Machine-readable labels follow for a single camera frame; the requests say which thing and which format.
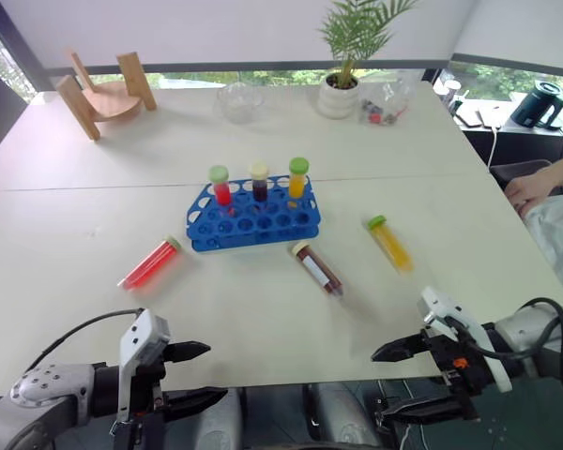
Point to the clear bag of small parts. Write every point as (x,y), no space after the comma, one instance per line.
(384,105)

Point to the green palm plant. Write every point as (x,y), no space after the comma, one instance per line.
(356,28)

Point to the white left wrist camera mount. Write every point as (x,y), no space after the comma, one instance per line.
(143,335)

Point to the person's white garment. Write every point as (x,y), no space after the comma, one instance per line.
(560,239)

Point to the brown tube cream cap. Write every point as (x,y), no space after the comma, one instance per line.
(316,269)

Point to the orange tube green cap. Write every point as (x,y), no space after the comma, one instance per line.
(297,180)

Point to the blue test tube rack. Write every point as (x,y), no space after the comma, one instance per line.
(263,220)

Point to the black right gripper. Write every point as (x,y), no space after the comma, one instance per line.
(467,370)

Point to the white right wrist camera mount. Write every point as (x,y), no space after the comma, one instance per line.
(450,311)

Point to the yellow tube green cap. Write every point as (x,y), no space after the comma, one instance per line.
(393,246)

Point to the dark monitor panel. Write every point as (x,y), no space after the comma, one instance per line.
(0,117)

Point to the white cup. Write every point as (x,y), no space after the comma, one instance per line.
(451,89)

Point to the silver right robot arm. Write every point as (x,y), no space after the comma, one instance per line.
(516,330)

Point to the wooden stand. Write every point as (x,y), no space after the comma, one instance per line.
(108,100)

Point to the clear glass bowl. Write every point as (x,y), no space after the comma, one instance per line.
(238,103)

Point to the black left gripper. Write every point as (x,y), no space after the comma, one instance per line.
(147,389)

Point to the dark purple tube cream cap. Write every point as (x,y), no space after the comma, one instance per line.
(259,185)

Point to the dark green electric kettle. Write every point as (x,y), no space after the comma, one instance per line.
(535,105)

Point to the dark grey chair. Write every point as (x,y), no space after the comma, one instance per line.
(521,171)

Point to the white ribbed plant pot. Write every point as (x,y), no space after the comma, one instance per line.
(338,100)

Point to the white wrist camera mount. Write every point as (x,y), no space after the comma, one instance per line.
(143,335)
(450,311)

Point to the person's bare hand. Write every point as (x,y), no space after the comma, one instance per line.
(528,190)

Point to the red tube green cap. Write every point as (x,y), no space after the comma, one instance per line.
(150,265)
(222,187)

